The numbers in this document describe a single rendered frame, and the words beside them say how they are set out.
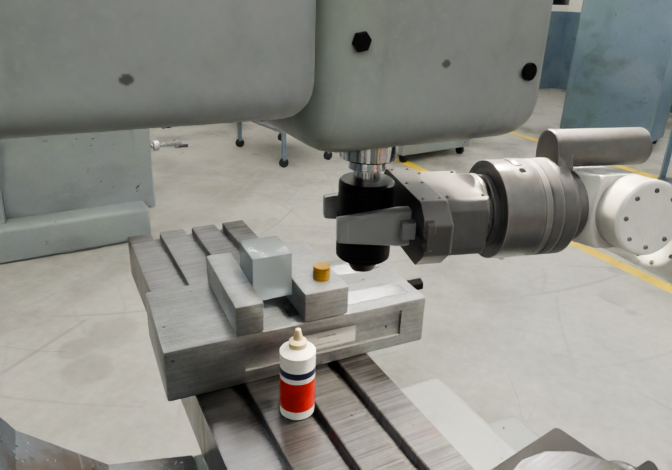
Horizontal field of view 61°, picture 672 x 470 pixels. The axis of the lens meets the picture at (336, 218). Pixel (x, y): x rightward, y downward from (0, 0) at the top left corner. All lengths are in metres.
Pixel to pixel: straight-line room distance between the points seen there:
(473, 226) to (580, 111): 6.19
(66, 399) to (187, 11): 2.15
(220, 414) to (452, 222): 0.38
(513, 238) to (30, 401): 2.10
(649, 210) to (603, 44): 6.02
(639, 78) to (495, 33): 6.07
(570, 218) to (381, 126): 0.22
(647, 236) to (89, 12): 0.45
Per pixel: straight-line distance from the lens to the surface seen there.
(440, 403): 0.86
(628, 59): 6.47
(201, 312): 0.75
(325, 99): 0.33
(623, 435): 2.35
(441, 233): 0.45
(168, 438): 2.11
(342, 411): 0.70
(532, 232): 0.51
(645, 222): 0.54
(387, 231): 0.46
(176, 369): 0.70
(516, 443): 1.01
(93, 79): 0.27
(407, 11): 0.35
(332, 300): 0.72
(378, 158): 0.45
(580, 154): 0.55
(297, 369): 0.64
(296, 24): 0.29
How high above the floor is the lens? 1.41
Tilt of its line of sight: 22 degrees down
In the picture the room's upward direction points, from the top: 2 degrees clockwise
